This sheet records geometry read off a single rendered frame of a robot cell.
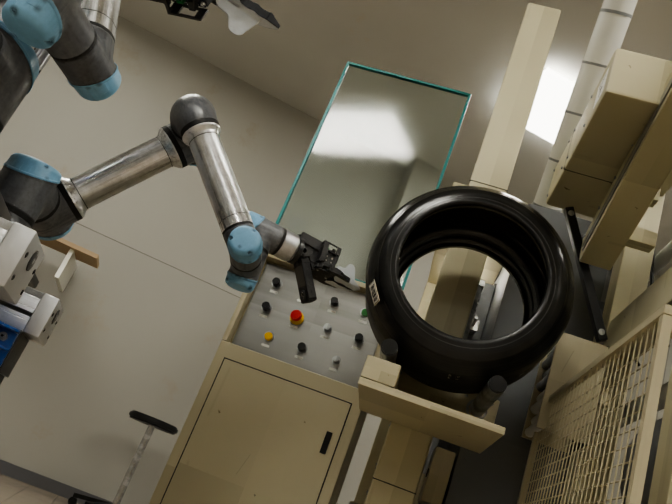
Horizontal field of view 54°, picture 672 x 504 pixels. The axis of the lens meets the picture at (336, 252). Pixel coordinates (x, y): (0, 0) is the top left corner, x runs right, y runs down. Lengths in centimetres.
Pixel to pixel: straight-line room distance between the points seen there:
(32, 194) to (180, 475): 112
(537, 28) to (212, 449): 194
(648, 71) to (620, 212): 40
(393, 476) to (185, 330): 355
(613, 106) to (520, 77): 79
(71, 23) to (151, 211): 456
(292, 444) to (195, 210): 356
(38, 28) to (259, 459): 163
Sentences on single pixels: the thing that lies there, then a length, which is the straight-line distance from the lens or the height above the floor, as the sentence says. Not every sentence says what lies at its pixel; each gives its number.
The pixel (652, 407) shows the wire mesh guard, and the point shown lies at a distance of 124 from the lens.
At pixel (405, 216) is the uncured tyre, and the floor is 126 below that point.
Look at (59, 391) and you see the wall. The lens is 527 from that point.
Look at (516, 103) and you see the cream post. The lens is 253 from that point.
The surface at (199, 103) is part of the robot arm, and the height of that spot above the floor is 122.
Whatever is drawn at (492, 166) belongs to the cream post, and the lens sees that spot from 237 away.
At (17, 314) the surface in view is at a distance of 151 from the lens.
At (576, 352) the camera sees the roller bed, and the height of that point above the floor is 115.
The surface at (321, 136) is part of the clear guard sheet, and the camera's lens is 274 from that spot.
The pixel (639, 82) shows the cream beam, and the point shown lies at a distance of 187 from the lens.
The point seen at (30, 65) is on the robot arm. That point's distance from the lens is 118.
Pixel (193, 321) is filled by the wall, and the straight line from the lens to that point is 536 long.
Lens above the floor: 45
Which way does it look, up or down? 21 degrees up
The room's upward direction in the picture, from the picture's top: 22 degrees clockwise
